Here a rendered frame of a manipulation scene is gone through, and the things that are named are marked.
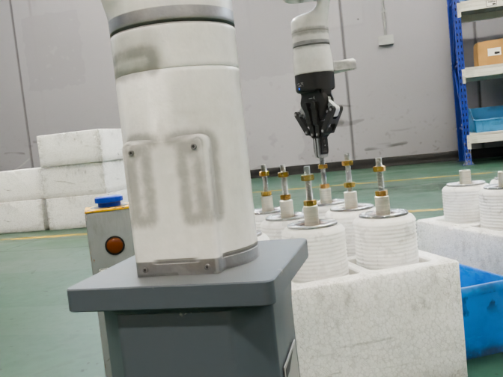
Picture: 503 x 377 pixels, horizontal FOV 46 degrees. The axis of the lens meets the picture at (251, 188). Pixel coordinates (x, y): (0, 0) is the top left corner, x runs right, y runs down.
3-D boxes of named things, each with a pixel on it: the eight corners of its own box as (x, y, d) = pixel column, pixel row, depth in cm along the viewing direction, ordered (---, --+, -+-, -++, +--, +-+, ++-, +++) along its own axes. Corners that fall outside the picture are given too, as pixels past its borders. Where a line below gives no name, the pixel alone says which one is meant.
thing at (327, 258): (282, 339, 94) (270, 227, 92) (335, 327, 97) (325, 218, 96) (310, 358, 85) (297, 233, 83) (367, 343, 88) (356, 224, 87)
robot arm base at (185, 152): (241, 272, 40) (212, 13, 38) (116, 278, 42) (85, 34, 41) (270, 245, 49) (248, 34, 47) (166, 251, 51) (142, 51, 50)
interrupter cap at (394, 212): (364, 222, 88) (364, 218, 88) (354, 216, 96) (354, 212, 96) (415, 217, 89) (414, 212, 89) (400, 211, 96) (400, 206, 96)
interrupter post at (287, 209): (278, 221, 100) (276, 201, 100) (283, 218, 102) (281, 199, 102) (292, 220, 99) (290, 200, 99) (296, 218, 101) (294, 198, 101)
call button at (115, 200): (124, 209, 84) (123, 194, 84) (96, 212, 83) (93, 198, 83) (123, 206, 88) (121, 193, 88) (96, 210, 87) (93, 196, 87)
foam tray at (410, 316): (468, 378, 89) (459, 260, 87) (213, 437, 79) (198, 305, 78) (357, 313, 126) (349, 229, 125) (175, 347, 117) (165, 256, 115)
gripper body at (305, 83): (284, 74, 115) (290, 123, 116) (311, 67, 107) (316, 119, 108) (316, 72, 119) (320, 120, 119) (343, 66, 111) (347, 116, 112)
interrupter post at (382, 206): (377, 218, 91) (376, 197, 91) (373, 216, 93) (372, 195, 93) (393, 217, 91) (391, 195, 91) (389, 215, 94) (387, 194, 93)
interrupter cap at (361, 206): (369, 205, 107) (368, 201, 107) (377, 210, 100) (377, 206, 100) (327, 209, 108) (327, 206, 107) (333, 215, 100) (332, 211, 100)
